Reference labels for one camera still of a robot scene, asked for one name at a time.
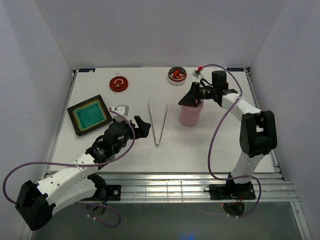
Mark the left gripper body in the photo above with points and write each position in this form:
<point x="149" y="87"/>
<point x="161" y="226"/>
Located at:
<point x="128" y="131"/>

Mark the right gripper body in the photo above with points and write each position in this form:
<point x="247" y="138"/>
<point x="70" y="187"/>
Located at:
<point x="206" y="93"/>

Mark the metal tongs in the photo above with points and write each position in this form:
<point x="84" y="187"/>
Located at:
<point x="158" y="114"/>

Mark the pink lid with brown handle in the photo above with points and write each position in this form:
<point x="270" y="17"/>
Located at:
<point x="192" y="109"/>

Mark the pink cylindrical container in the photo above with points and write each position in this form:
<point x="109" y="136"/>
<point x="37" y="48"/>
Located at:
<point x="188" y="119"/>

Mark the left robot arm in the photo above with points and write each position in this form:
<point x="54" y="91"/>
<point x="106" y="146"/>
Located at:
<point x="37" y="202"/>

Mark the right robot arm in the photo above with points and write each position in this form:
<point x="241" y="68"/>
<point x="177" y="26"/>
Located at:
<point x="258" y="134"/>

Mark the metal bowl with red band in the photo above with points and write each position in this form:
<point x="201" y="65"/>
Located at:
<point x="178" y="81"/>

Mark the right blue label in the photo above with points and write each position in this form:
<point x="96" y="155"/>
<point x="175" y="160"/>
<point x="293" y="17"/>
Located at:
<point x="235" y="69"/>

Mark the blue label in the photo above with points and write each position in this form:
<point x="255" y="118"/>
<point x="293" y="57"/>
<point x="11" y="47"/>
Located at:
<point x="235" y="69"/>
<point x="86" y="70"/>

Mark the black square food plate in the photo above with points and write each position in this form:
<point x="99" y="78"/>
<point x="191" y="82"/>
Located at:
<point x="89" y="115"/>

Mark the red round lid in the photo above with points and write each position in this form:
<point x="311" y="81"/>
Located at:
<point x="118" y="84"/>

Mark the left blue label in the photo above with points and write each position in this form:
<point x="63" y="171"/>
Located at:
<point x="86" y="70"/>

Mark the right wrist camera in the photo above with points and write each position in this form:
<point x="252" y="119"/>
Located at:
<point x="197" y="73"/>

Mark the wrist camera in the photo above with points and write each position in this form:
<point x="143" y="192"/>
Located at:
<point x="121" y="109"/>
<point x="197" y="73"/>

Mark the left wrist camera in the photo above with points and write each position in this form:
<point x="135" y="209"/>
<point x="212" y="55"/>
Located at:
<point x="121" y="109"/>

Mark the aluminium frame rail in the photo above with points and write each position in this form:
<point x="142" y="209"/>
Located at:
<point x="191" y="188"/>

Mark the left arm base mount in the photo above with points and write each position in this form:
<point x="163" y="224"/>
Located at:
<point x="108" y="193"/>

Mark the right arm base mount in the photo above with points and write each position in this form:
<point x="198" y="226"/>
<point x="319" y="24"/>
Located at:
<point x="225" y="192"/>

